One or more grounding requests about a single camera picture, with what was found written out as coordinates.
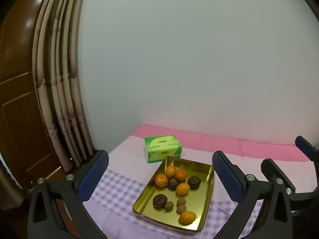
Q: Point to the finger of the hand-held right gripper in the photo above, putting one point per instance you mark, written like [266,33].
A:
[274,170]
[305,147]

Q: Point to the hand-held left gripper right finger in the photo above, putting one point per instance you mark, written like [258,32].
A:
[226,176]

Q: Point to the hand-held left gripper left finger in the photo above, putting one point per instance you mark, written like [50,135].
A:
[93,176]

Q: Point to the dark brown round fruit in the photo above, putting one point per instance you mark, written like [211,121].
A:
[194,181]
[173,183]
[159,201]

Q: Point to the gold rectangular tin box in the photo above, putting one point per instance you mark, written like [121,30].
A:
[199,204]

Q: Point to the deep orange mandarin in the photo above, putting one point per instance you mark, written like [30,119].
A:
[180,174]
[161,180]

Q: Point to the yellow-orange orange with stem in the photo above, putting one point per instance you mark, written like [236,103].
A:
[187,217]

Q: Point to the small brown longan with stem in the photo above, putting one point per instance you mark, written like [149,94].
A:
[169,205]

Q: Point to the pink purple checked tablecloth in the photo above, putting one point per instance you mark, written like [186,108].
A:
[124,179]

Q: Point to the pink ribbed mat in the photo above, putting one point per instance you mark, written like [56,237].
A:
[199,139]

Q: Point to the green tissue pack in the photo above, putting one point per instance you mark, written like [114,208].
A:
[162,149]

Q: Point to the white blue patterned cloth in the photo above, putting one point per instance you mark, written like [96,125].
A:
[5,169]

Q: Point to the beige patterned curtain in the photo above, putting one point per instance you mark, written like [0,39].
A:
[62,79]

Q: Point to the brown wooden door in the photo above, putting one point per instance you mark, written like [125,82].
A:
[17,104]

